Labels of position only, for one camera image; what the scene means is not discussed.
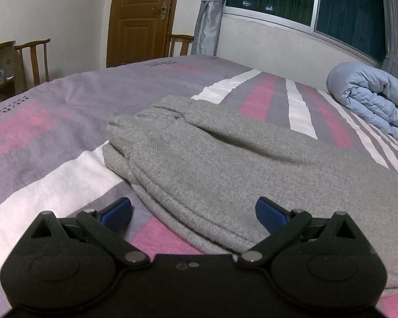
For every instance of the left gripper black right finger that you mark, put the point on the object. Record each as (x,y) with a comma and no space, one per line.
(285,228)

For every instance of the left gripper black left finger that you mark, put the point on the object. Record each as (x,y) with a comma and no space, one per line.
(103,226)

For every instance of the grey knit pants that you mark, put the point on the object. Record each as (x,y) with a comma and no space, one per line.
(200,168)

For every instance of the purple pink striped bed sheet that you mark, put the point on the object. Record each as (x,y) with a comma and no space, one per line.
(51,141)

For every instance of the folded light blue duvet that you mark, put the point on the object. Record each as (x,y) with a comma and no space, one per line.
(369,92)

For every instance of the wooden desk with clutter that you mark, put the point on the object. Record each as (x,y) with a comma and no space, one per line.
(7,70)

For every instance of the wooden chair by door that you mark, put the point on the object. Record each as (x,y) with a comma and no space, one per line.
(183,39)

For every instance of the brown wooden door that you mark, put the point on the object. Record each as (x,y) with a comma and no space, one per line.
(138,30)

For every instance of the grey curtain by door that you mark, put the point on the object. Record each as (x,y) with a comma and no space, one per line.
(207,27)

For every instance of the wooden chair by wall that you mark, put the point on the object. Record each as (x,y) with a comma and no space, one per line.
(32,46)

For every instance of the dark window with metal frame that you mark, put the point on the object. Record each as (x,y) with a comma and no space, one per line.
(356,26)

